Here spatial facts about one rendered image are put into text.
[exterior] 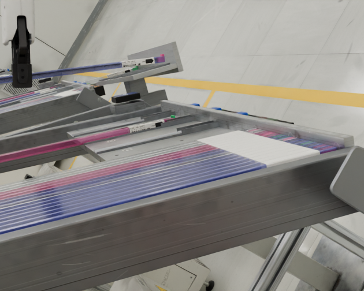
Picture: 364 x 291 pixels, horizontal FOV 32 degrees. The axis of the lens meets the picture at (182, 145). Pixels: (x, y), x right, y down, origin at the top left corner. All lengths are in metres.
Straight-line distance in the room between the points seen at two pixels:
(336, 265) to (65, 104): 0.92
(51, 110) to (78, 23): 6.77
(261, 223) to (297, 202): 0.04
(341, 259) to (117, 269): 1.27
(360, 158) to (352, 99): 1.60
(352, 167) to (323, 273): 1.17
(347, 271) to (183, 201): 1.22
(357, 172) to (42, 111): 1.50
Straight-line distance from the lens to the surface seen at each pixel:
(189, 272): 2.22
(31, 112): 2.00
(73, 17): 8.75
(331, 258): 1.84
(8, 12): 1.09
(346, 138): 0.66
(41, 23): 8.69
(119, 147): 0.93
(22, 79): 1.12
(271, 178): 0.61
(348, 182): 0.59
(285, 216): 0.62
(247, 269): 2.17
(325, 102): 2.31
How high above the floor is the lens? 1.07
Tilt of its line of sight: 19 degrees down
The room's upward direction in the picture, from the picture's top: 59 degrees counter-clockwise
